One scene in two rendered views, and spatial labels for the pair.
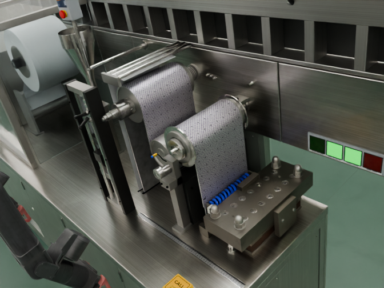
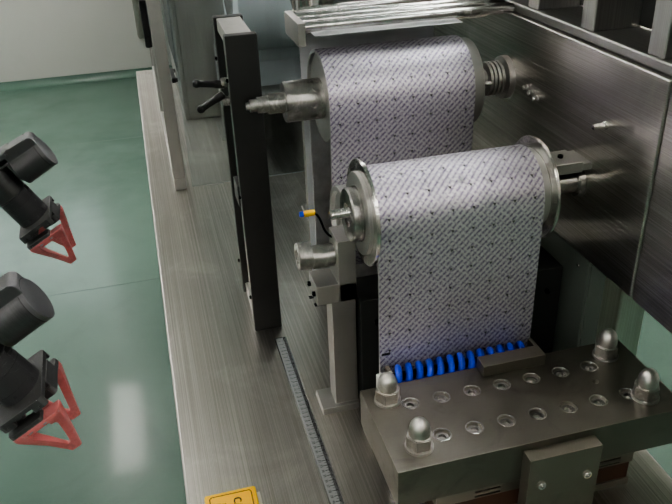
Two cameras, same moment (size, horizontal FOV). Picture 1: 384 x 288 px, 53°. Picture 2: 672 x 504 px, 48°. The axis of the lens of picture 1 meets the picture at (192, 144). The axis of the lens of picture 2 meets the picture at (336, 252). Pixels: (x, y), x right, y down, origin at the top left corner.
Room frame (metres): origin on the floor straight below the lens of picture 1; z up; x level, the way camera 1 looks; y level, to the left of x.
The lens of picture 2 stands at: (0.22, -0.30, 1.70)
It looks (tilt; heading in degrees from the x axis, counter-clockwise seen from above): 29 degrees down; 24
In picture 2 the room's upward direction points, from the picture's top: 2 degrees counter-clockwise
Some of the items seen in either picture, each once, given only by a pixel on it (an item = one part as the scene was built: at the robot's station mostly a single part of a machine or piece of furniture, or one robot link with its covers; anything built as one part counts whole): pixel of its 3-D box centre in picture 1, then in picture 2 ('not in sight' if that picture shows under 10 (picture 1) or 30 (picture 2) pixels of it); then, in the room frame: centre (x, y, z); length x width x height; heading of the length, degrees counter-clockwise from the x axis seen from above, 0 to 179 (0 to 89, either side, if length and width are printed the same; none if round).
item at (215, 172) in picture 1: (223, 168); (458, 305); (1.09, -0.09, 1.11); 0.23 x 0.01 x 0.18; 128
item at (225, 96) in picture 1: (231, 113); (532, 187); (1.22, -0.16, 1.25); 0.15 x 0.01 x 0.15; 38
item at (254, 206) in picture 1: (260, 200); (517, 415); (1.03, -0.20, 1.00); 0.40 x 0.16 x 0.06; 128
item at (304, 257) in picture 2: (159, 173); (304, 255); (1.05, 0.12, 1.18); 0.04 x 0.02 x 0.04; 38
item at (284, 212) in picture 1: (286, 216); (559, 481); (0.96, -0.27, 0.96); 0.10 x 0.03 x 0.11; 128
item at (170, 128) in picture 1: (179, 147); (362, 212); (1.07, 0.04, 1.25); 0.15 x 0.01 x 0.15; 38
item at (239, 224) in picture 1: (239, 220); (419, 432); (0.89, -0.10, 1.05); 0.04 x 0.04 x 0.04
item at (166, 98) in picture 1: (184, 142); (412, 219); (1.24, 0.03, 1.16); 0.39 x 0.23 x 0.51; 38
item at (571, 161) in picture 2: (239, 100); (563, 160); (1.25, -0.19, 1.28); 0.06 x 0.05 x 0.02; 128
